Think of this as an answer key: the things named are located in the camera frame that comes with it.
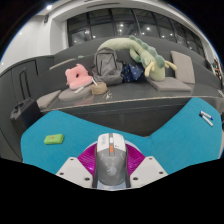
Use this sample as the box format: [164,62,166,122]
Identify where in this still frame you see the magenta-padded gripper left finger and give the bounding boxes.
[55,143,99,190]

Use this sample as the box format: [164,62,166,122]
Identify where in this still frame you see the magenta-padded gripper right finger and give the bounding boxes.
[123,143,169,190]

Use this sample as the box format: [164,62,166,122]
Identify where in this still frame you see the grey computer mouse orange accents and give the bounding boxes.
[92,132,132,190]

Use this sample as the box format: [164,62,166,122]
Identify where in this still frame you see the small green eraser block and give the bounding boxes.
[43,133,65,146]

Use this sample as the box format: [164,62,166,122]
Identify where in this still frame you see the grey stepped seating bench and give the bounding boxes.
[34,34,224,138]

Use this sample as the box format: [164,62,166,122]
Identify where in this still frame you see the black suitcase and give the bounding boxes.
[9,97,44,138]

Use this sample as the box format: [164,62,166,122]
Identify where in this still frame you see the flat grey seat cushion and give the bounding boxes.
[35,89,63,110]
[146,76,193,93]

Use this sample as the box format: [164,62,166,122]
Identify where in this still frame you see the white marker black cap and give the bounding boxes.
[199,113,214,128]

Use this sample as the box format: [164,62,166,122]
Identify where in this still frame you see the white marker blue cap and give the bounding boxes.
[200,110,214,121]

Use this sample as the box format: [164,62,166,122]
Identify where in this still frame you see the tan woven hat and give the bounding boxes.
[90,81,109,96]

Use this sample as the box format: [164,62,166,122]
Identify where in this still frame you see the pink plush cushion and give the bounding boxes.
[64,63,94,90]

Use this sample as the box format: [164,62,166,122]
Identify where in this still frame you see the navy patterned bag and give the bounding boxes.
[121,63,146,84]

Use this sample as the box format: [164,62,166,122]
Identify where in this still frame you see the grey backpack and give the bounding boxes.
[90,46,124,86]

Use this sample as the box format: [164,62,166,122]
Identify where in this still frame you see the upright grey square cushion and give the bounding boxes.
[170,50,196,85]

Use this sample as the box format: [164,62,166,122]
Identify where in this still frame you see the green dragon plush toy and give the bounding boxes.
[97,34,178,83]

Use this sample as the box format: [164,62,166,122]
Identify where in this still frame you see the ceiling spot lights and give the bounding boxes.
[16,3,54,36]

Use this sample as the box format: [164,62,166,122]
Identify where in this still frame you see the dark grey wall cabinet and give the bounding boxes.
[0,55,55,161]

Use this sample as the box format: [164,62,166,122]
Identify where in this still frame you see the dark glass window wall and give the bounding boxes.
[66,8,206,59]

